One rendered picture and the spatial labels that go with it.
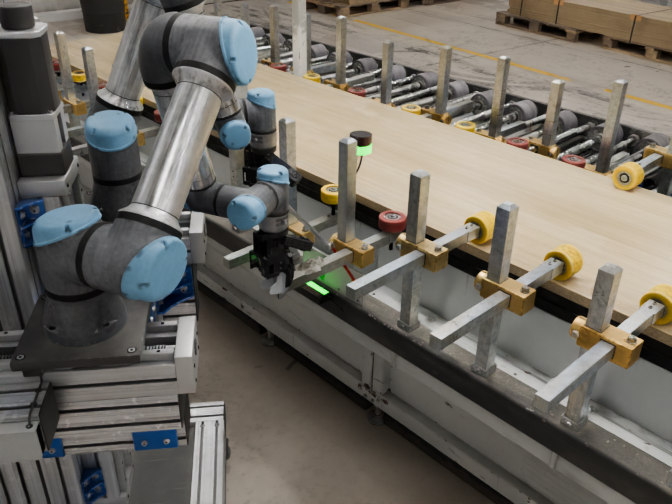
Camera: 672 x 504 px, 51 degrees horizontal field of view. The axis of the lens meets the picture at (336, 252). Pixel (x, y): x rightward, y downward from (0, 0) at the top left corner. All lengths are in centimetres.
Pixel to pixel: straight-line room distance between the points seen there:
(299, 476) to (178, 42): 158
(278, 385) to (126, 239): 169
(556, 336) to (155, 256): 110
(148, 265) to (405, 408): 147
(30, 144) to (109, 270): 38
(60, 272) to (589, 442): 115
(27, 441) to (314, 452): 136
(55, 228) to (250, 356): 180
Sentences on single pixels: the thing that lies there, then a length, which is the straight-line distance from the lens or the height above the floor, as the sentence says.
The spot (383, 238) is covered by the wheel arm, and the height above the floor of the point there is 86.
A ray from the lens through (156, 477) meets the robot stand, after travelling 223.
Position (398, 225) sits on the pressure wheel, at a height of 90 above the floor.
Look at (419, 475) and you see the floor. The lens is 248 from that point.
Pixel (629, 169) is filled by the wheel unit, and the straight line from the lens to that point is 236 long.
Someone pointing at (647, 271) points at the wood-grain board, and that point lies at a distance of 194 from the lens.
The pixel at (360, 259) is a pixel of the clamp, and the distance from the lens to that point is 191.
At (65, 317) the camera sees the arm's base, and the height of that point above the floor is 110.
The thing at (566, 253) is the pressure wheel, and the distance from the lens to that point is 178.
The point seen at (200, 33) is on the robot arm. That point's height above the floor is 154.
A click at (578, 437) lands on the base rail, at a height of 70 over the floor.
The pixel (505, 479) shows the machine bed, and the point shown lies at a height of 17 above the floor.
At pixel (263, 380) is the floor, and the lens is 282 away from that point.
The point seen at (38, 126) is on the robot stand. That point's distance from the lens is 147.
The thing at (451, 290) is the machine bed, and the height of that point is 72.
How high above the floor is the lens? 182
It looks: 30 degrees down
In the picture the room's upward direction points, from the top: 1 degrees clockwise
